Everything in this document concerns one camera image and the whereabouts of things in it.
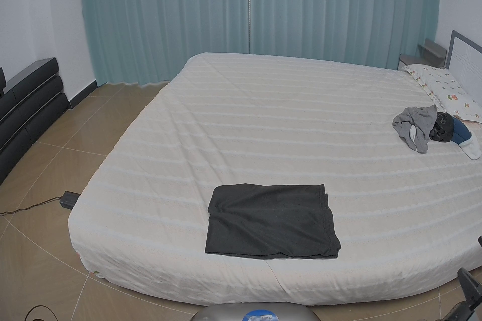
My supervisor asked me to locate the black chest of drawers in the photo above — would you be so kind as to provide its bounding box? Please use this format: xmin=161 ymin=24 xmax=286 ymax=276
xmin=0 ymin=57 xmax=70 ymax=185

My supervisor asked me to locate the thin black cable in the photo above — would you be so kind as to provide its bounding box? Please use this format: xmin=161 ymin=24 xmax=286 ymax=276
xmin=0 ymin=197 xmax=61 ymax=215

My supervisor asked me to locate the black shiny garment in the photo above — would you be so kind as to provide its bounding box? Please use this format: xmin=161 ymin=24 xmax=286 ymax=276
xmin=429 ymin=113 xmax=455 ymax=142

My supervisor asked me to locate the dark blue garment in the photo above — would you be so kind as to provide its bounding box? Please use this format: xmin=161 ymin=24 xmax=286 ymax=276
xmin=452 ymin=119 xmax=473 ymax=145

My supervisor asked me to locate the white printed pillow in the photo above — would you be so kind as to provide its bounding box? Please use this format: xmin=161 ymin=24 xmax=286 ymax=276
xmin=401 ymin=64 xmax=482 ymax=123

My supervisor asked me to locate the black power adapter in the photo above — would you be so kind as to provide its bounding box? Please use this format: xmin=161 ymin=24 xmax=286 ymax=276
xmin=59 ymin=191 xmax=81 ymax=209

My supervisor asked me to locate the black T-shirt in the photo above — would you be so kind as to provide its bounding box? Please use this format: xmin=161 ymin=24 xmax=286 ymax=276
xmin=204 ymin=183 xmax=341 ymax=261

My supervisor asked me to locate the bed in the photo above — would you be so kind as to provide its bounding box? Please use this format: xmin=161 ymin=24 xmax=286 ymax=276
xmin=68 ymin=30 xmax=482 ymax=307

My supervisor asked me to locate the grey bedside table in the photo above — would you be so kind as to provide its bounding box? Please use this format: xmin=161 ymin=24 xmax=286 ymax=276
xmin=399 ymin=38 xmax=447 ymax=70

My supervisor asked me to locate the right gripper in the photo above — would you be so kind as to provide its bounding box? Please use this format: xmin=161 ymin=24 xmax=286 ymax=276
xmin=446 ymin=236 xmax=482 ymax=321

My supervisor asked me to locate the grey garment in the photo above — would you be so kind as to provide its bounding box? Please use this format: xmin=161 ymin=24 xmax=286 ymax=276
xmin=392 ymin=105 xmax=437 ymax=154

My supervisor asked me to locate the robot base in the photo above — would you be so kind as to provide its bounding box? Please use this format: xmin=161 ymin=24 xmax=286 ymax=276
xmin=194 ymin=304 xmax=317 ymax=321

